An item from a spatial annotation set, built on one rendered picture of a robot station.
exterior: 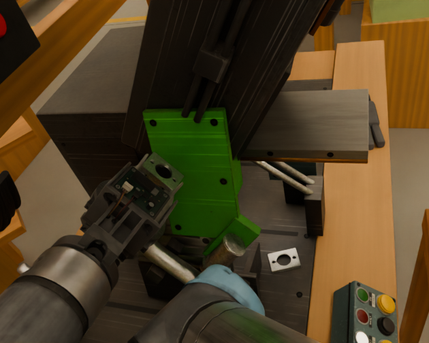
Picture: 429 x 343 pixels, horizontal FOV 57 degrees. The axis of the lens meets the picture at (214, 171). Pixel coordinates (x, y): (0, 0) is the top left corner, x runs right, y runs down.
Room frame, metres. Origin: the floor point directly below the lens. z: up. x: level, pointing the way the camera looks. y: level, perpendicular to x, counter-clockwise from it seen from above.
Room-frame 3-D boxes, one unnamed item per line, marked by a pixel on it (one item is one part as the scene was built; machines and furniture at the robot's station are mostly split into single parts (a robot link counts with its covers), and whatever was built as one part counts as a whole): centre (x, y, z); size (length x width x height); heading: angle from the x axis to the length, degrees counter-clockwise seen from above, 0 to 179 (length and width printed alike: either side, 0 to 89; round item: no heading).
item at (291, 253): (0.41, -0.08, 0.90); 0.06 x 0.04 x 0.01; 85
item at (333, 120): (0.56, -0.09, 1.11); 0.39 x 0.16 x 0.03; 63
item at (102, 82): (0.70, 0.11, 1.07); 0.30 x 0.18 x 0.34; 153
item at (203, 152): (0.44, 0.01, 1.17); 0.13 x 0.12 x 0.20; 153
